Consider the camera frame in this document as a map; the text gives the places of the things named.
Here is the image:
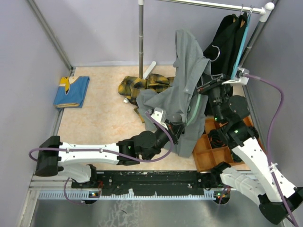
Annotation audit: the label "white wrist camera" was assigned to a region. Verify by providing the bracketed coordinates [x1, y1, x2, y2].
[151, 107, 168, 130]
[223, 67, 250, 86]

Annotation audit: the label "black hanging garments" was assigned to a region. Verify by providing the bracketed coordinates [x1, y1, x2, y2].
[202, 13, 251, 116]

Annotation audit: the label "metal clothes rack pole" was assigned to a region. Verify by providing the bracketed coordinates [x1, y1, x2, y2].
[138, 0, 144, 79]

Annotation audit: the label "horizontal metal clothes rail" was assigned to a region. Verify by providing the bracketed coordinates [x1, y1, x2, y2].
[162, 0, 275, 15]

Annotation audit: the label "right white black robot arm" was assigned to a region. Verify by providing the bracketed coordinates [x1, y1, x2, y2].
[197, 73, 303, 227]

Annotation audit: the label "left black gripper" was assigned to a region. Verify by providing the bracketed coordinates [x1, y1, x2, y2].
[146, 120, 187, 162]

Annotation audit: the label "folded blue shirt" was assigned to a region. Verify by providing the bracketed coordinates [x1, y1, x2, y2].
[53, 76, 90, 109]

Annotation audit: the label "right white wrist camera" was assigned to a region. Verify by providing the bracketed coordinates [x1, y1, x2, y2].
[223, 67, 250, 86]

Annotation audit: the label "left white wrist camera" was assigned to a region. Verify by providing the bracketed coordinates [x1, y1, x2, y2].
[151, 107, 168, 130]

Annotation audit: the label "grey button-up shirt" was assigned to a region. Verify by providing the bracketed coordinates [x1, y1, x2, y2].
[136, 29, 211, 158]

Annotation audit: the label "orange wooden compartment tray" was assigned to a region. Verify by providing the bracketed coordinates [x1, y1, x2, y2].
[193, 118, 249, 172]

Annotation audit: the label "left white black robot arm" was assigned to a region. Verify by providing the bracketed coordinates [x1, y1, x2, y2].
[29, 120, 185, 188]

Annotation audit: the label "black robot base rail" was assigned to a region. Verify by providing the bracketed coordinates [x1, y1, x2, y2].
[71, 171, 224, 196]

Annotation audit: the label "white rack foot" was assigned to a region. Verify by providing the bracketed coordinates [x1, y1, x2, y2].
[143, 61, 157, 79]

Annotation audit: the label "yellow black plaid shirt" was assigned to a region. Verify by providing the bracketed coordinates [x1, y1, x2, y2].
[118, 73, 174, 123]

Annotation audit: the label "rolled black orange tie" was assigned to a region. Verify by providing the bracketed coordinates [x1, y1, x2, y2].
[208, 130, 226, 148]

